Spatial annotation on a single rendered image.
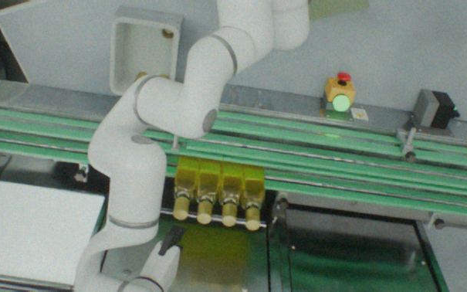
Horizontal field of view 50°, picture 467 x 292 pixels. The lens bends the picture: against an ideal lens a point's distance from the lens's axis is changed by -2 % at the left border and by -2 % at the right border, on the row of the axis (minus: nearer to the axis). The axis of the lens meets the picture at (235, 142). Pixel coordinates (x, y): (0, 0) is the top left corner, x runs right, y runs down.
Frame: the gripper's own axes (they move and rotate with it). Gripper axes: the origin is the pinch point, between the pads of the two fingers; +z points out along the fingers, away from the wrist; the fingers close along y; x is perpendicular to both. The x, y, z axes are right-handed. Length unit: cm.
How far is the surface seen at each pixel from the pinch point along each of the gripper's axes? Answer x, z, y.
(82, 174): 32.7, 16.4, -5.2
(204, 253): -4.8, 11.6, -12.7
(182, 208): 2.2, 9.3, 1.6
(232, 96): 2.3, 43.0, 15.3
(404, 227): -57, 51, -15
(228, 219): -8.8, 11.7, 0.9
